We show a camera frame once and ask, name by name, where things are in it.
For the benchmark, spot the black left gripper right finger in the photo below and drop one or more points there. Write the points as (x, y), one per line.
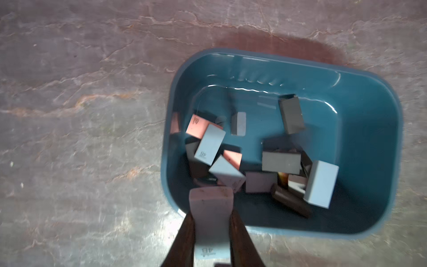
(242, 249)

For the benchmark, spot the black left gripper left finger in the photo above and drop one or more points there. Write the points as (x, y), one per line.
(181, 253)

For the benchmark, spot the orange eraser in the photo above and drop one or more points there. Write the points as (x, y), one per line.
(283, 179)

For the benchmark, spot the grey eraser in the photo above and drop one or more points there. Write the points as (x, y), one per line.
(297, 185)

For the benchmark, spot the pink eraser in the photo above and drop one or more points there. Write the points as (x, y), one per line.
(198, 126)
(234, 158)

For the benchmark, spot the teal plastic storage box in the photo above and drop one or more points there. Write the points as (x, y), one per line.
(352, 118)

